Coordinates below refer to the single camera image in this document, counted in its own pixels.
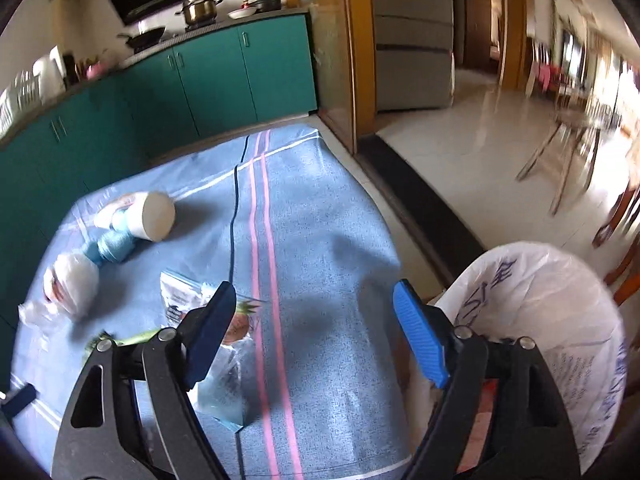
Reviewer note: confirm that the pink bowl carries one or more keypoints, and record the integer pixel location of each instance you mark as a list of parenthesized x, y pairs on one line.
[(94, 71)]

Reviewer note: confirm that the clear plastic scrap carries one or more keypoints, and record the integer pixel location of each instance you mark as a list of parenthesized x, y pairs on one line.
[(32, 312)]

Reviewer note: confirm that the white bowl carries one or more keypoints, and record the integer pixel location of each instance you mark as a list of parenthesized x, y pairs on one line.
[(242, 13)]

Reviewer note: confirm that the white kitchen appliance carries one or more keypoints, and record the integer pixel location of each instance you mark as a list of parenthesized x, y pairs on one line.
[(49, 70)]

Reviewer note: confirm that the grey refrigerator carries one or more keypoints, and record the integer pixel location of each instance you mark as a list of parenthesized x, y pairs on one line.
[(410, 50)]

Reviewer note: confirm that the red-brown wooden chair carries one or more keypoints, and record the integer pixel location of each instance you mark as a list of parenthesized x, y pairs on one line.
[(617, 210)]

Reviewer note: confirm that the blue striped table cloth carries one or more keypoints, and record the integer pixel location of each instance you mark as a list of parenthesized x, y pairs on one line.
[(320, 260)]

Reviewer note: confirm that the clear printed plastic bag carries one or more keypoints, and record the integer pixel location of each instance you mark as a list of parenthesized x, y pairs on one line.
[(230, 390)]

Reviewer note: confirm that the wood-framed glass sliding door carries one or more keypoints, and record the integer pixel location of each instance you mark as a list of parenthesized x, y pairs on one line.
[(335, 60)]

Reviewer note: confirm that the steel cooking pot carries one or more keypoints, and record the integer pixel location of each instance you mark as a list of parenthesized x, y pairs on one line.
[(200, 10)]

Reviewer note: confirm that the television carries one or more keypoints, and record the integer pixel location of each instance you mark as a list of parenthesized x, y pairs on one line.
[(572, 55)]

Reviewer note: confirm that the teal thread spool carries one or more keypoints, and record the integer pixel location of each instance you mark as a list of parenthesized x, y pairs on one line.
[(112, 247)]

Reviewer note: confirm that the white dish rack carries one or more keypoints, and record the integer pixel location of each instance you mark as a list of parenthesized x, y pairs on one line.
[(20, 102)]

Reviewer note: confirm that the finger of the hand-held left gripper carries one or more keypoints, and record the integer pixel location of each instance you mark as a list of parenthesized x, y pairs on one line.
[(20, 399)]

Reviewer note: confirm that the black wok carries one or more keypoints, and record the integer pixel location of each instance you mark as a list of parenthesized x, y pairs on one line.
[(145, 36)]

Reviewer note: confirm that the wooden bench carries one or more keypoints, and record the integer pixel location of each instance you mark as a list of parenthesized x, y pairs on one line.
[(575, 122)]

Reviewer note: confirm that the white plastic-lined waste bin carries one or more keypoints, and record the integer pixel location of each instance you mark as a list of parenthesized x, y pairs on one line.
[(550, 310)]

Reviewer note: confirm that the teal lower kitchen cabinets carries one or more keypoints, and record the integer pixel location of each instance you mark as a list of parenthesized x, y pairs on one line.
[(210, 75)]

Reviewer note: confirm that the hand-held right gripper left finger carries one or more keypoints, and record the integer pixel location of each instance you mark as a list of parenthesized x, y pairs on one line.
[(210, 340)]

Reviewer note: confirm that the brown wooden door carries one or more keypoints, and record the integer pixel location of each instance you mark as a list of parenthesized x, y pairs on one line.
[(480, 20)]

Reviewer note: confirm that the black lidded pot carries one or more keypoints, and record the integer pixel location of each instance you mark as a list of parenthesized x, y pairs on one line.
[(267, 4)]

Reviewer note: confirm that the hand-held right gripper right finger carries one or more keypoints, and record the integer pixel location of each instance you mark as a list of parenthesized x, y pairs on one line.
[(422, 335)]

